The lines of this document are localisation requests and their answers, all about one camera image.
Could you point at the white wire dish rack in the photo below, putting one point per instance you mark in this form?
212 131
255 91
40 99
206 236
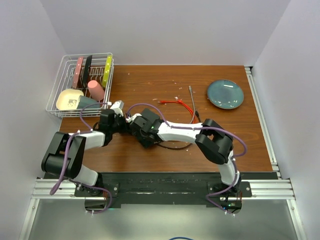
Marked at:
64 79

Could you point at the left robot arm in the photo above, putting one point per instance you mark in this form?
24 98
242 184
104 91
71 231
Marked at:
64 156

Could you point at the black network switch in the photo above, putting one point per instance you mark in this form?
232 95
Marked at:
150 115

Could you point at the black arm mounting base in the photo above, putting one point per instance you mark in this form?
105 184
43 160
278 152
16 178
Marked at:
168 188

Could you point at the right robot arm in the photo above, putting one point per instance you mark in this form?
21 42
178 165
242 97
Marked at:
213 141

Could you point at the dark teal cup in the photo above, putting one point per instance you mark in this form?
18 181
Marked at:
88 103

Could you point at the pink plate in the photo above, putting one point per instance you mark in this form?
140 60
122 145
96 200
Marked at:
77 72

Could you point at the yellow-green plate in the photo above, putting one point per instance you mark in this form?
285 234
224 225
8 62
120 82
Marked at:
107 70

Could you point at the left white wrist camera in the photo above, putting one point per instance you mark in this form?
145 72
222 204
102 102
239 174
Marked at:
117 107

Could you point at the black plate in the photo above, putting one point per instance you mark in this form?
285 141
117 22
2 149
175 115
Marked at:
86 71

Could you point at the cream square bowl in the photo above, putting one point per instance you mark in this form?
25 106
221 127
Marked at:
68 99

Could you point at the pink cup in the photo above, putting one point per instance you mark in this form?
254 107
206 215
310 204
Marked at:
96 90

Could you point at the teal ceramic plate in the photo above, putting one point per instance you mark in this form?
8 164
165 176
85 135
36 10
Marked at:
225 94

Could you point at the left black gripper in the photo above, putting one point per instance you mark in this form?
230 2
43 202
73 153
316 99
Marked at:
126 128

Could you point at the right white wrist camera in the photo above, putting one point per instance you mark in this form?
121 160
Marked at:
130 119

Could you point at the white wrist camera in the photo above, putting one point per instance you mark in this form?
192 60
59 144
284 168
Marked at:
130 119
117 107

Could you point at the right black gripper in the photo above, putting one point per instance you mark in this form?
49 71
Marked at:
145 143

